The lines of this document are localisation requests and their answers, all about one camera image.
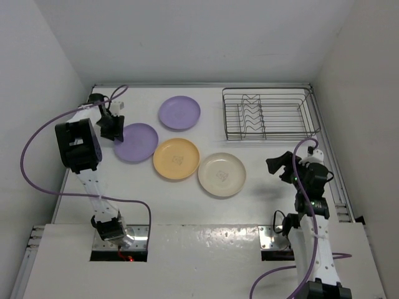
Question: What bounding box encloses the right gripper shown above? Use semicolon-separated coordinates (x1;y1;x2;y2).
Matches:
266;151;308;192

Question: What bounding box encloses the metal base plate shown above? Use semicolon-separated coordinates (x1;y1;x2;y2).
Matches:
92;225;148;252
258;225;291;251

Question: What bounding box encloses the orange plate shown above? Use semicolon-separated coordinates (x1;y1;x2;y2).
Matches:
153;138;200;181

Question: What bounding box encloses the cream plate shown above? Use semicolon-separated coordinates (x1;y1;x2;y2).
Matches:
198;153;246;197

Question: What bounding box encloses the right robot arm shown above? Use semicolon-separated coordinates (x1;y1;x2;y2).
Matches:
266;149;352;298

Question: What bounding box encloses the purple plate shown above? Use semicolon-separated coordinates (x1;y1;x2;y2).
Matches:
113;123;158;163
158;95;201;131

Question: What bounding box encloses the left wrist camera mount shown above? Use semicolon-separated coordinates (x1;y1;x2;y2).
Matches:
109;101;124;115

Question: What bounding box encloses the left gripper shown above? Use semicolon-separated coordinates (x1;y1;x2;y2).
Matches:
95;113;123;141

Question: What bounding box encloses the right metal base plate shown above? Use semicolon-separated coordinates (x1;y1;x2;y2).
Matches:
258;225;291;251

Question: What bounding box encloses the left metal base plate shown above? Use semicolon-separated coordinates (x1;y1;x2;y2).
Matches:
92;225;148;252

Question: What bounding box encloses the black cable at right base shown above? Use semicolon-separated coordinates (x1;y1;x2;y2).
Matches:
272;210;289;239

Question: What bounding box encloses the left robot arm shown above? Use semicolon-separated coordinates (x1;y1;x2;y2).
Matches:
55;93;134;249

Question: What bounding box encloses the wire dish rack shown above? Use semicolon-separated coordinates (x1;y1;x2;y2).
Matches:
222;87;320;141

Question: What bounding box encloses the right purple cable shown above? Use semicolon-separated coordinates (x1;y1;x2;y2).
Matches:
251;138;353;299

